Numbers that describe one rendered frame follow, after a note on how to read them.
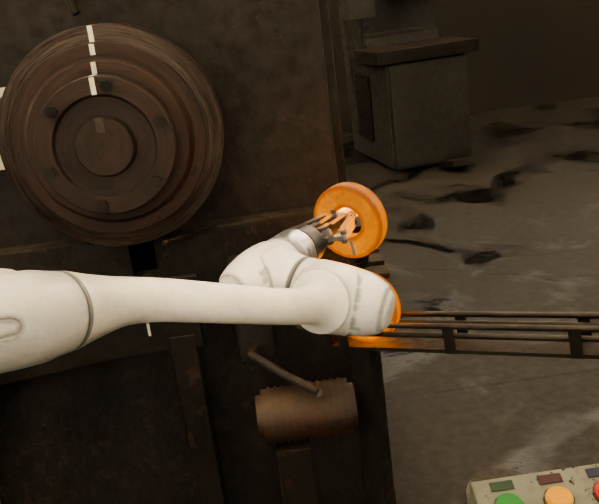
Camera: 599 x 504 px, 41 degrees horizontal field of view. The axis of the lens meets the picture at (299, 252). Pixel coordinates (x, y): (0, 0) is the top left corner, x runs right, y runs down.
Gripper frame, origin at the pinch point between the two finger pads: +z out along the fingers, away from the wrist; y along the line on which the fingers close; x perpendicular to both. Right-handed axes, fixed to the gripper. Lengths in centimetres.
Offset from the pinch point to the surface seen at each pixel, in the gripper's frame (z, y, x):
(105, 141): -22, -40, 21
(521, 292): 178, -21, -101
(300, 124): 20.6, -21.4, 13.6
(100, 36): -13, -45, 41
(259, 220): 8.1, -28.6, -5.9
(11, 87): -25, -61, 34
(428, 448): 52, -13, -95
